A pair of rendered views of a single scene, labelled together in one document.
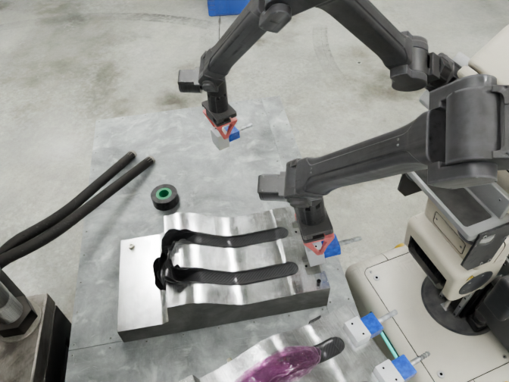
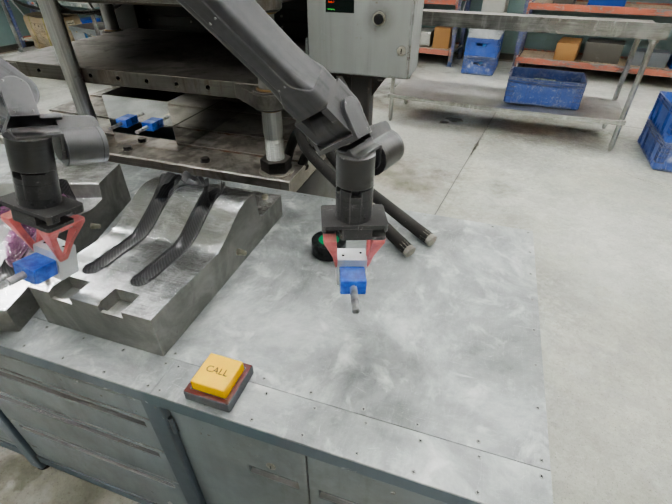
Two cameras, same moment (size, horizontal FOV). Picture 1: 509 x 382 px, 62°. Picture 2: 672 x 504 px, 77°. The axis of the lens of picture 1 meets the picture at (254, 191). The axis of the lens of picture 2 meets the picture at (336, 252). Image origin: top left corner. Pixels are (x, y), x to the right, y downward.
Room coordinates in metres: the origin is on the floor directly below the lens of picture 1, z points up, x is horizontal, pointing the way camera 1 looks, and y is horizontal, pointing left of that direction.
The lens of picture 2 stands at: (1.23, -0.43, 1.38)
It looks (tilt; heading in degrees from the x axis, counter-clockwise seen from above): 36 degrees down; 116
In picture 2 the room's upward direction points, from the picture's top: straight up
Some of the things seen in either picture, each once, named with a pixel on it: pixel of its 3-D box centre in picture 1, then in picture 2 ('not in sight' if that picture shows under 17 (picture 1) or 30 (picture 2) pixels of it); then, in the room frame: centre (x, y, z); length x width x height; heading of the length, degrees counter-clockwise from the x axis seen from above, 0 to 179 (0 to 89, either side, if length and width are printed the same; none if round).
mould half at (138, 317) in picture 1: (218, 264); (178, 235); (0.58, 0.10, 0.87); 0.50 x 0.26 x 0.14; 98
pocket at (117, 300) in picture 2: (301, 233); (121, 307); (0.66, -0.12, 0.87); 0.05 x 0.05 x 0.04; 8
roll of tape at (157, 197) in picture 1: (164, 197); (328, 245); (0.86, 0.27, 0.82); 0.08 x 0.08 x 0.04
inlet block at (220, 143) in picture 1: (233, 132); (352, 284); (1.02, 0.05, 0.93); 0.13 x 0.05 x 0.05; 119
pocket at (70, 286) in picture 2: (313, 268); (72, 294); (0.55, -0.13, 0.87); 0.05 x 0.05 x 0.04; 8
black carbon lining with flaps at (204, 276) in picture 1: (223, 255); (164, 218); (0.58, 0.08, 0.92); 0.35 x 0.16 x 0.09; 98
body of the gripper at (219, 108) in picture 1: (217, 101); (354, 204); (1.00, 0.09, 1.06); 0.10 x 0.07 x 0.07; 29
